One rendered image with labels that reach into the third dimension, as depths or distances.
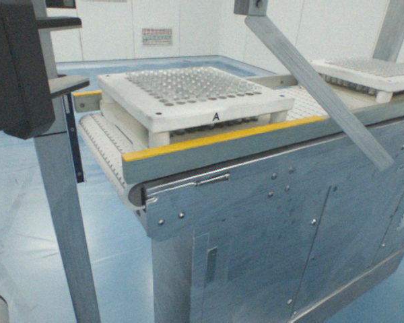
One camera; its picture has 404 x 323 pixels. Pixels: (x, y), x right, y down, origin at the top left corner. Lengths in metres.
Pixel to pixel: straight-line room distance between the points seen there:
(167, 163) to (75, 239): 0.44
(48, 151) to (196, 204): 0.32
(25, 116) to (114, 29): 5.28
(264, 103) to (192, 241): 0.27
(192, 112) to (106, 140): 0.16
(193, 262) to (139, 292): 0.85
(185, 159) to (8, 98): 0.21
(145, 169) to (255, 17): 0.23
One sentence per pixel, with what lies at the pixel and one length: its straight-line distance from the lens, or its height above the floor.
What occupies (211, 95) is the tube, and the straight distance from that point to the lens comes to 0.45.
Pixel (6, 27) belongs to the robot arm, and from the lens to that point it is 0.27.
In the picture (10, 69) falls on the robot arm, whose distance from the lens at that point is 0.27.
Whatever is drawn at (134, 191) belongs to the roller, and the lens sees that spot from 0.39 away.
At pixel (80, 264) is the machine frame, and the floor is 0.53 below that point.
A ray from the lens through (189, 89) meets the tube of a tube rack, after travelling 0.47.
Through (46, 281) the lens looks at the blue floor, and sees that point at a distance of 1.56.
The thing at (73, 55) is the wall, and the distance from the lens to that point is 5.45.
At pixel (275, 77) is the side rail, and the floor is 0.94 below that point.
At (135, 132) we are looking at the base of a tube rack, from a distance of 0.46.
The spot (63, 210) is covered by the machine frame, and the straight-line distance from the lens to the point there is 0.72.
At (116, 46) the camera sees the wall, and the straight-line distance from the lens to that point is 5.58.
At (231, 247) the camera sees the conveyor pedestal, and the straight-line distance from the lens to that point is 0.65.
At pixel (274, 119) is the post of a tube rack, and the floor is 0.94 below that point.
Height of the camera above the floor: 1.11
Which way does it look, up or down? 29 degrees down
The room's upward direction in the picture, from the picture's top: 4 degrees clockwise
